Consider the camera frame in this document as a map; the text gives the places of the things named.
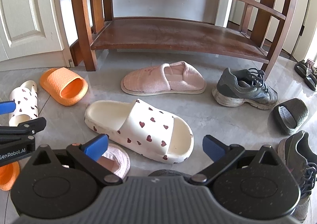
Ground orange slide sandal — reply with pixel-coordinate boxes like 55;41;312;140
39;67;88;107
0;162;20;191

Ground dark green slide sandal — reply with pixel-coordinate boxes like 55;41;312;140
273;98;309;135

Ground small white heart slide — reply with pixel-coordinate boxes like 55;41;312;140
9;80;39;126

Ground large white heart slide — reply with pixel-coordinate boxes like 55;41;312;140
84;98;194;164

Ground grey sneaker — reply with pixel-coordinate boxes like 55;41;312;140
212;68;278;110
277;130;316;222

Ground white panel door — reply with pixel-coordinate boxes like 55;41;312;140
1;0;74;71

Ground black sandals in background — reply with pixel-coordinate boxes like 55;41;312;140
294;60;316;92

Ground brown wooden shoe rack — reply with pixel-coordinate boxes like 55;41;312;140
72;0;297;74

